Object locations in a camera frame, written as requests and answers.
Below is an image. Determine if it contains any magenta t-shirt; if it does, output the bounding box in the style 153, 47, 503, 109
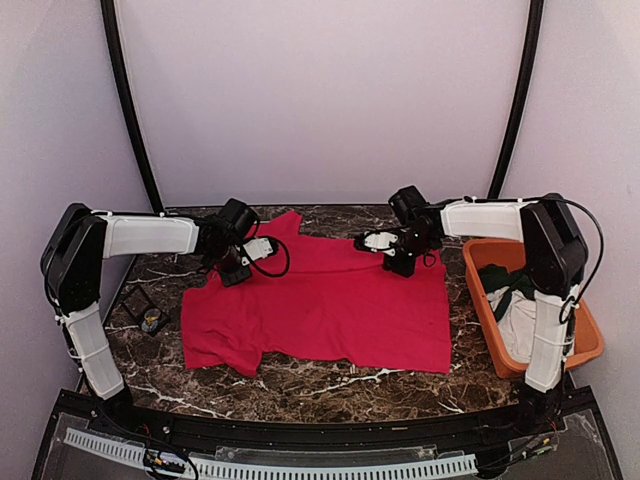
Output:
181, 212, 452, 377

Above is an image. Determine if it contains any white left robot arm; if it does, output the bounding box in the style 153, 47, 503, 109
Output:
40, 199, 288, 436

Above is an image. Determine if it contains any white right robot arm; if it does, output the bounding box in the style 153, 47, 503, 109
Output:
354, 186, 588, 393

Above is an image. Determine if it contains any black brooch display box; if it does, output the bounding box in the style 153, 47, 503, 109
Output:
120, 285, 171, 337

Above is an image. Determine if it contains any round brooch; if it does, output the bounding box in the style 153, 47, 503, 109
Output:
141, 308, 162, 334

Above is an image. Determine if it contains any dark green garment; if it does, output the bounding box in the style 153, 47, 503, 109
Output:
478, 264, 535, 300

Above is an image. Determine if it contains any white garment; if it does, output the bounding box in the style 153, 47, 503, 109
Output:
487, 287, 536, 363

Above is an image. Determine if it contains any orange plastic basket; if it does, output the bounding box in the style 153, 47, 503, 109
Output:
463, 238, 604, 391

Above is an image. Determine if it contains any black front rail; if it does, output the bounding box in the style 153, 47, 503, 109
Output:
54, 388, 596, 454

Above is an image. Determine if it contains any white slotted cable duct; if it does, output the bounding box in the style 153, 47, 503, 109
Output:
62, 427, 478, 479

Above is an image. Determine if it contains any black right frame post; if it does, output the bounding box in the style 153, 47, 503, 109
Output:
487, 0, 545, 199

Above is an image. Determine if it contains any black frame post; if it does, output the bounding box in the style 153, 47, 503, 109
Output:
100, 0, 164, 213
487, 0, 545, 199

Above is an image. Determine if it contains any black left frame post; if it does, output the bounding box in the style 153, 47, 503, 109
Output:
100, 0, 164, 213

